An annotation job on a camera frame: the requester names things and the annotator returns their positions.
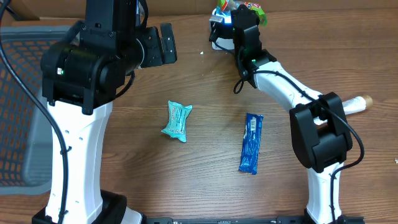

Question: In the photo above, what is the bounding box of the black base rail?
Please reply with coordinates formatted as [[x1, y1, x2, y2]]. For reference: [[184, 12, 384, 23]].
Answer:
[[136, 215, 365, 224]]

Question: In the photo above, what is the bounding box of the white barcode scanner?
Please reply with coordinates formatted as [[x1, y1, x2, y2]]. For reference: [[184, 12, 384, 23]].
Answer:
[[209, 22, 234, 51]]

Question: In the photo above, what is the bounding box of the green red snack packet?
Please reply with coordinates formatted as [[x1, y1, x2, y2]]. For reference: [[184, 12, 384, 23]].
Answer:
[[212, 0, 267, 26]]

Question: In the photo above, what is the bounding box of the mint green wipes packet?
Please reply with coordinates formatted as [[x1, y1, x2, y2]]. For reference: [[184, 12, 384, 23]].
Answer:
[[161, 101, 193, 142]]

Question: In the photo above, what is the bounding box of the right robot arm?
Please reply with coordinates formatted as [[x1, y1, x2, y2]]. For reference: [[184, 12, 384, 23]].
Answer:
[[231, 5, 357, 223]]

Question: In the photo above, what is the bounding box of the brown cardboard backboard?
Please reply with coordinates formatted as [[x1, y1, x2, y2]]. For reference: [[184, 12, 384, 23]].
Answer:
[[9, 0, 397, 20]]

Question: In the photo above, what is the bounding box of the white bamboo cream tube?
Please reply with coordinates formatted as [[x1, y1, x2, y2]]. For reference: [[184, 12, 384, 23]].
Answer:
[[313, 95, 374, 126]]

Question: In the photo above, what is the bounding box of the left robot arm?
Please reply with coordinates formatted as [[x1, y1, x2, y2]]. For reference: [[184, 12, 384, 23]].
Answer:
[[32, 0, 177, 224]]

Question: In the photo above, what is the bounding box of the grey plastic mesh basket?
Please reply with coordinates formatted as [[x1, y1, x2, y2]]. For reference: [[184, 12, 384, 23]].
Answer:
[[1, 26, 68, 195]]

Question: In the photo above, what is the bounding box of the blue snack packet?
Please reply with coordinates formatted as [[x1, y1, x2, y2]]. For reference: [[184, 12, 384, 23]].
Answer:
[[239, 113, 264, 175]]

